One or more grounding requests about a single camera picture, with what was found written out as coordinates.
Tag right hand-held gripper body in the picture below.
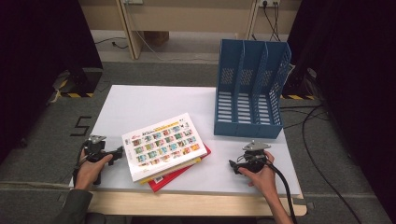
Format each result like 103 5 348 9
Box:
238 140 272 175

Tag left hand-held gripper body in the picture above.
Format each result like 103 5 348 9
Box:
81 133 116 163

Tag blue plastic file rack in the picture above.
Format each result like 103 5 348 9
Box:
213 38 292 140

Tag white book with picture grid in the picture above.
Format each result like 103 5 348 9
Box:
120 112 208 183

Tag yellow book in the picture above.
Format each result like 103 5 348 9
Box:
138 156 203 186

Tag red book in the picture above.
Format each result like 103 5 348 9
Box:
147 144 212 193

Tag person's right hand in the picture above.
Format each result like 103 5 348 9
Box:
237 150 278 200

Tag person's left hand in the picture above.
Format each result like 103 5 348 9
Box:
74 148 114 190

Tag wooden table with white top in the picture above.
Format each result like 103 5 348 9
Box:
68 84 308 217

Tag black stand base striped tape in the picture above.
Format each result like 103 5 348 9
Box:
49 66 105 99
279 63 319 102

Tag black curtain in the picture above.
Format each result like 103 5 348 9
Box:
0 0 105 164
285 0 396 217

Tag brown cardboard box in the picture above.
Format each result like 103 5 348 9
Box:
143 31 171 48

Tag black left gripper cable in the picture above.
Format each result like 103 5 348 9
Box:
72 141 92 188

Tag black floor cables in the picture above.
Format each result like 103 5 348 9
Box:
279 104 364 224

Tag white floor cable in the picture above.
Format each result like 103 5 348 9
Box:
126 4 219 63

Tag black floor cable with plug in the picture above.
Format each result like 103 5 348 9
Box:
93 36 130 50

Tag black socket cables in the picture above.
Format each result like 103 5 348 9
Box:
250 1 282 42

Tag light wooden desk frame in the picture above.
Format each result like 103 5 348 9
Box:
78 0 303 61

